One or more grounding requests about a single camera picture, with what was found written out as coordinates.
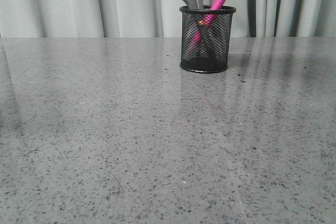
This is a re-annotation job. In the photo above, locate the grey curtain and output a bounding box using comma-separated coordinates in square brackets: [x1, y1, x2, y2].
[1, 0, 335, 38]

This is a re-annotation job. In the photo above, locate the pink highlighter pen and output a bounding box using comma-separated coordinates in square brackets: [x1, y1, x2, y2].
[187, 0, 226, 52]

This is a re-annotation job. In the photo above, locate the black mesh pen holder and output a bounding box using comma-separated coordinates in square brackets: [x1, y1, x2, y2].
[180, 5, 236, 73]

